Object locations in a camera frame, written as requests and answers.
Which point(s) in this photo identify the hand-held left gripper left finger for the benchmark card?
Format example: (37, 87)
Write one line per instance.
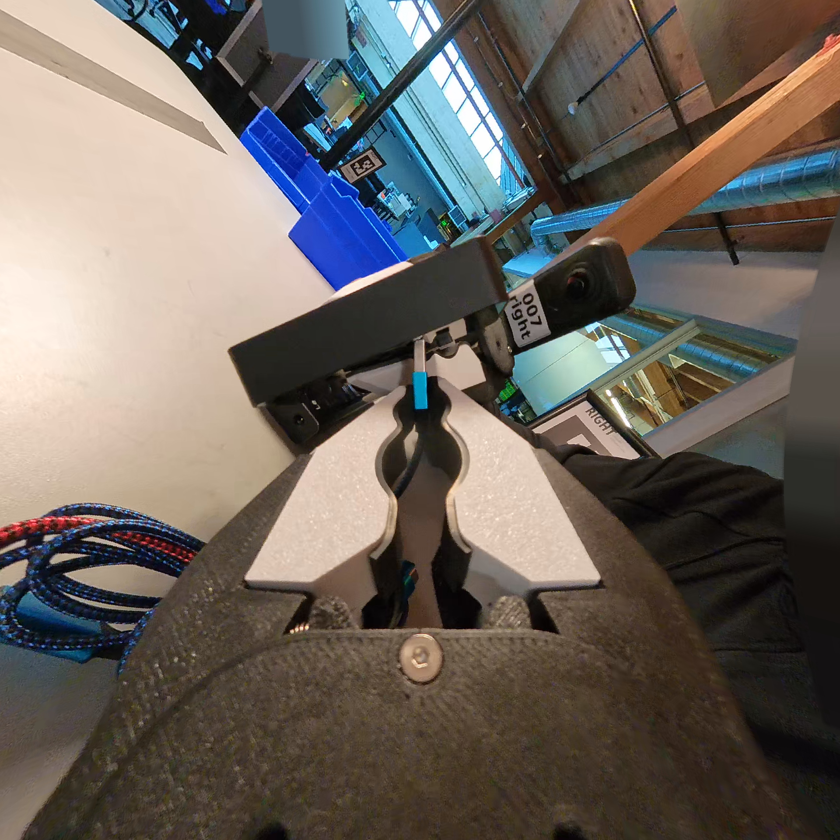
(321, 518)

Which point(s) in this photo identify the black pole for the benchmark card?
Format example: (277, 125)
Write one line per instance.
(407, 75)

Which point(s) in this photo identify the wooden beam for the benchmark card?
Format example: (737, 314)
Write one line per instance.
(722, 151)

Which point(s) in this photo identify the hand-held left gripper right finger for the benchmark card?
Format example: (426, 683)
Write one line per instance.
(525, 525)

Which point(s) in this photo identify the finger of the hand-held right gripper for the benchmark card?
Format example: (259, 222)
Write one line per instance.
(459, 367)
(374, 279)

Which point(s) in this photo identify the silver air duct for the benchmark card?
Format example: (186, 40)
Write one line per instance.
(787, 177)

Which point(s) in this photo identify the small fiducial marker sign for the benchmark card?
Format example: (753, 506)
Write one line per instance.
(361, 166)

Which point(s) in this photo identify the black USB hub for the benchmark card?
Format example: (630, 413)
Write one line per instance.
(367, 315)

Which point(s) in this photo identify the framed fiducial marker sign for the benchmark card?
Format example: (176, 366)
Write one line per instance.
(590, 426)

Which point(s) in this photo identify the grey monitor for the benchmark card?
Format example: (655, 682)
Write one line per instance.
(249, 79)

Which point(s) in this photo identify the person's right forearm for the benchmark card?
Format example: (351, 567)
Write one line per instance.
(689, 558)

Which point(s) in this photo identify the blue plastic bin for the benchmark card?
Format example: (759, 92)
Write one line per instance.
(341, 236)
(275, 144)

